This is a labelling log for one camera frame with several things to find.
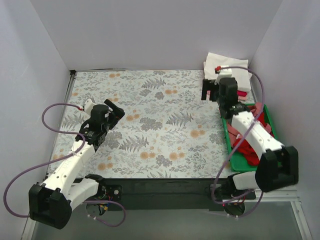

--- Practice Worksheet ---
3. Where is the white Coca-Cola t-shirt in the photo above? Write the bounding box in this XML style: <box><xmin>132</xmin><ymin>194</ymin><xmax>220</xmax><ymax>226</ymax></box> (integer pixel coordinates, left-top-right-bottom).
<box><xmin>203</xmin><ymin>52</ymin><xmax>252</xmax><ymax>93</ymax></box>

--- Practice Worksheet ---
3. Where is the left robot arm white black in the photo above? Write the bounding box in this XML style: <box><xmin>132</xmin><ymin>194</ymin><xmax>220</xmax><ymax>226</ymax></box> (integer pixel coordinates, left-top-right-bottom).
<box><xmin>28</xmin><ymin>99</ymin><xmax>125</xmax><ymax>229</ymax></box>

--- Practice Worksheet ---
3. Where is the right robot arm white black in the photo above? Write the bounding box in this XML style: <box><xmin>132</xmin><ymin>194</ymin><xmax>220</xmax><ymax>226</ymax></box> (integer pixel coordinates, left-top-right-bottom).
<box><xmin>201</xmin><ymin>77</ymin><xmax>299</xmax><ymax>199</ymax></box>

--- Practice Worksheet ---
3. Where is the folded magenta t-shirt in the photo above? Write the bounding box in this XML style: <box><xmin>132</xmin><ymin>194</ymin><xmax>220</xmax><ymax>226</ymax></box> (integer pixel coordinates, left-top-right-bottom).
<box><xmin>237</xmin><ymin>90</ymin><xmax>248</xmax><ymax>97</ymax></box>

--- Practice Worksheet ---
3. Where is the folded light pink t-shirt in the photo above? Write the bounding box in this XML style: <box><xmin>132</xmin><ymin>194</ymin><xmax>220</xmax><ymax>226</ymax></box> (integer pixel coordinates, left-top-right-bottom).
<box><xmin>238</xmin><ymin>96</ymin><xmax>248</xmax><ymax>101</ymax></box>

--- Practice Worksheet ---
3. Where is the floral tablecloth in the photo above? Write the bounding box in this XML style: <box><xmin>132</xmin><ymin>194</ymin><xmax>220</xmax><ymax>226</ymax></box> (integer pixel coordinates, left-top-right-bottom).
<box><xmin>52</xmin><ymin>70</ymin><xmax>232</xmax><ymax>178</ymax></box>

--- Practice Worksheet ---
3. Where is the crumpled red t-shirt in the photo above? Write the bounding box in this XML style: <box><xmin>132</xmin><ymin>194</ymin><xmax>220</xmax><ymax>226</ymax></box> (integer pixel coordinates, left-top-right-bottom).
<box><xmin>228</xmin><ymin>113</ymin><xmax>271</xmax><ymax>167</ymax></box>

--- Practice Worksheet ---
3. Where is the green plastic tray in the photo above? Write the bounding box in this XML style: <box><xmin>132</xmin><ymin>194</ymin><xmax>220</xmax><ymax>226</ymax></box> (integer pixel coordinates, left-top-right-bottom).
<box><xmin>222</xmin><ymin>105</ymin><xmax>278</xmax><ymax>172</ymax></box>

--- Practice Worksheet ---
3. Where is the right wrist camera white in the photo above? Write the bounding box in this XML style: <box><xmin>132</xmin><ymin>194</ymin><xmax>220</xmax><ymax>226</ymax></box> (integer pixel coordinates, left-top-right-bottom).
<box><xmin>214</xmin><ymin>65</ymin><xmax>232</xmax><ymax>81</ymax></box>

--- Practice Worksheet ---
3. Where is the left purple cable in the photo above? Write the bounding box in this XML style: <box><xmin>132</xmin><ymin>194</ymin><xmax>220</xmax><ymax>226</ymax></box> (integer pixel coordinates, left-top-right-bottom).
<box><xmin>3</xmin><ymin>103</ymin><xmax>127</xmax><ymax>228</ymax></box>

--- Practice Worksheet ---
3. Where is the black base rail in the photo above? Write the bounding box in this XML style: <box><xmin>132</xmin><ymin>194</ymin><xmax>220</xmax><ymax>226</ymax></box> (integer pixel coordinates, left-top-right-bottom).
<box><xmin>77</xmin><ymin>176</ymin><xmax>257</xmax><ymax>212</ymax></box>

